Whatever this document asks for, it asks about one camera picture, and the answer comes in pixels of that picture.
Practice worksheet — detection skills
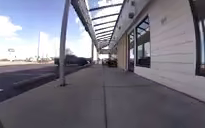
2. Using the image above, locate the dark vehicle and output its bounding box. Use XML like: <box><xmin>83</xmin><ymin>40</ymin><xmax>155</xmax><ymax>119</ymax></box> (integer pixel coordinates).
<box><xmin>106</xmin><ymin>58</ymin><xmax>119</xmax><ymax>68</ymax></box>

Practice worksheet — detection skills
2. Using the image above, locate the row of dark vehicles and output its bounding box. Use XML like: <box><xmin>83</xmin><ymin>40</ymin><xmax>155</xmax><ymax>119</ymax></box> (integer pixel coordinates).
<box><xmin>53</xmin><ymin>54</ymin><xmax>91</xmax><ymax>67</ymax></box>

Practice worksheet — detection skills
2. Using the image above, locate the bare tree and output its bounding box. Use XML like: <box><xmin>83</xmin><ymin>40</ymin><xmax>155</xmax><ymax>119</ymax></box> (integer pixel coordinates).
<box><xmin>64</xmin><ymin>48</ymin><xmax>75</xmax><ymax>57</ymax></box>

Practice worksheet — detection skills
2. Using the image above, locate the glazed canopy roof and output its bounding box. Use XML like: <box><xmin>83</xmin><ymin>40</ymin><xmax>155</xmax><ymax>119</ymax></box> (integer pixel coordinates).
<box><xmin>70</xmin><ymin>0</ymin><xmax>125</xmax><ymax>52</ymax></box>

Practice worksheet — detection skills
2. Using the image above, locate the tall lamp pole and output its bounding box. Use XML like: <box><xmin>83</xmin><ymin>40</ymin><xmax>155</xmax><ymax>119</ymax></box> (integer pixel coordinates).
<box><xmin>37</xmin><ymin>31</ymin><xmax>41</xmax><ymax>63</ymax></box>

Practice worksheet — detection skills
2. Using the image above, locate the white sided building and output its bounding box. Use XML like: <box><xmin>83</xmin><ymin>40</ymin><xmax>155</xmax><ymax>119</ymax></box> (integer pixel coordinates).
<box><xmin>108</xmin><ymin>0</ymin><xmax>205</xmax><ymax>106</ymax></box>

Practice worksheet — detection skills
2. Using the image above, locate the sign on pole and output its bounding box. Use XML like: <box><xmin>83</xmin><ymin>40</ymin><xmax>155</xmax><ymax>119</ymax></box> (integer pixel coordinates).
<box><xmin>7</xmin><ymin>48</ymin><xmax>16</xmax><ymax>63</ymax></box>

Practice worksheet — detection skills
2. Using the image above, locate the pale canopy post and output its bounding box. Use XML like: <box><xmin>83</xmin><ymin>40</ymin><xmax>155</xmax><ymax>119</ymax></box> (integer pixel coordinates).
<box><xmin>58</xmin><ymin>0</ymin><xmax>72</xmax><ymax>88</ymax></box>
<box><xmin>90</xmin><ymin>39</ymin><xmax>95</xmax><ymax>65</ymax></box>

